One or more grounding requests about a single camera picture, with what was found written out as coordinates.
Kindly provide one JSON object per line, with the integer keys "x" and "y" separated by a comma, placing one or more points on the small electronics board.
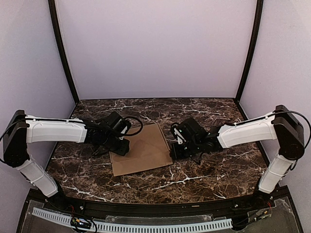
{"x": 80, "y": 223}
{"x": 262, "y": 215}

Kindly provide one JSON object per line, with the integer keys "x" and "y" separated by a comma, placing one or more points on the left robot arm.
{"x": 26, "y": 129}

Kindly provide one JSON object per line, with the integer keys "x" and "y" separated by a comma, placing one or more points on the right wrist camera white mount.
{"x": 177, "y": 131}

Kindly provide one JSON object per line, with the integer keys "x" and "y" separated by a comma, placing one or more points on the right black frame post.
{"x": 251, "y": 49}

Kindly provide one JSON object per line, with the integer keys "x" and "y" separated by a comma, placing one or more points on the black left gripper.
{"x": 119, "y": 148}

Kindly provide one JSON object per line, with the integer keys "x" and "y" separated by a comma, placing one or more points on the left black frame post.
{"x": 61, "y": 50}

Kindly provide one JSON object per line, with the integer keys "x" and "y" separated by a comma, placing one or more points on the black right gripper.
{"x": 178, "y": 150}

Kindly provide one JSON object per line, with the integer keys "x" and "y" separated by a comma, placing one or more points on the black frame post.
{"x": 61, "y": 50}
{"x": 251, "y": 49}

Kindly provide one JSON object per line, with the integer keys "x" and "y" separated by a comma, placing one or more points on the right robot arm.
{"x": 280, "y": 125}

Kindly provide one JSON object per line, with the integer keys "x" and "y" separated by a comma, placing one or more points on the black front rail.
{"x": 99, "y": 209}

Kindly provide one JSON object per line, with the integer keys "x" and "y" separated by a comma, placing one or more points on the small electronics board left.
{"x": 80, "y": 223}

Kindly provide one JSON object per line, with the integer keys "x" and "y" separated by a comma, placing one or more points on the small electronics board right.
{"x": 262, "y": 215}

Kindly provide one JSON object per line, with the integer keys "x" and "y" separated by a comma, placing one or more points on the white slotted cable duct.
{"x": 115, "y": 224}

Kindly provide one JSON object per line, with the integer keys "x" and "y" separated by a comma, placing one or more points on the brown cardboard box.
{"x": 147, "y": 150}

